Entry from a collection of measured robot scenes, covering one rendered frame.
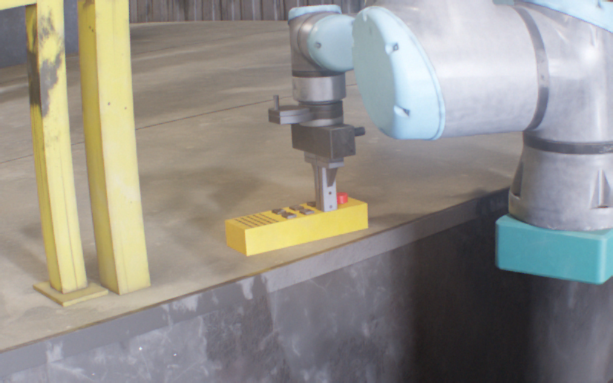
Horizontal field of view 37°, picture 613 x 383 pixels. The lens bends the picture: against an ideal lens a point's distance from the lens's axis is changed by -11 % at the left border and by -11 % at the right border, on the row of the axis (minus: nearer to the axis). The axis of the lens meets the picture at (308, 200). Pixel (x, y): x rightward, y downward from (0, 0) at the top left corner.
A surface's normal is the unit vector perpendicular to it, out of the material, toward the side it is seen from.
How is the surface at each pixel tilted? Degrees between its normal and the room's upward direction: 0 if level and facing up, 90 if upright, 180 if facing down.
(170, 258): 0
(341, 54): 90
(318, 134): 90
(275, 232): 90
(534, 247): 90
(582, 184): 70
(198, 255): 0
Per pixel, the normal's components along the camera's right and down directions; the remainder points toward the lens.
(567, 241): -0.64, 0.23
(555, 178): -0.58, -0.11
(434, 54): 0.19, -0.11
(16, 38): 0.67, 0.15
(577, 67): 0.22, 0.12
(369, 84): -0.95, 0.20
